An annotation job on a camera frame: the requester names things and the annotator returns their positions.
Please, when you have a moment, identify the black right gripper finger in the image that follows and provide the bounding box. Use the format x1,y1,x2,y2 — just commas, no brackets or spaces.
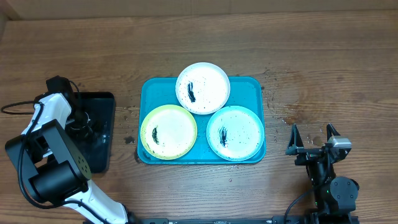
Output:
326,123,340,139
288,123,303,149

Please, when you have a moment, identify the yellow plate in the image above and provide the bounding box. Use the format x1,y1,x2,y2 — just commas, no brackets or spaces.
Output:
140,105,198,160

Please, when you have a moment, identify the white pink plate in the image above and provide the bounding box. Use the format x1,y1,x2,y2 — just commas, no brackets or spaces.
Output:
175,62,231,114

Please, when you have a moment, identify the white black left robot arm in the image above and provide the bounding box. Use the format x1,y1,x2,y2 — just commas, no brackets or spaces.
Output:
5,91,134,223

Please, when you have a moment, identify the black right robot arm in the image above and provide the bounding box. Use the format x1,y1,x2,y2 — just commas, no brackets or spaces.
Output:
284,123,359,223

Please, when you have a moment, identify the black water tray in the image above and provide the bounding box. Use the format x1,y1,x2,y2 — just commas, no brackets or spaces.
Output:
72,92,116,174

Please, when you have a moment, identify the blue serving tray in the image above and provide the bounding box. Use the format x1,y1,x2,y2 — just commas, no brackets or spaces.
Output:
137,77,264,165

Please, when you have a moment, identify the light blue plate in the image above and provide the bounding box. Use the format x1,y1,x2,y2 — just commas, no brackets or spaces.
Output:
206,106,266,164

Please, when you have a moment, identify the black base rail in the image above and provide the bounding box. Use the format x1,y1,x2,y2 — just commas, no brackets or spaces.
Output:
132,215,360,224

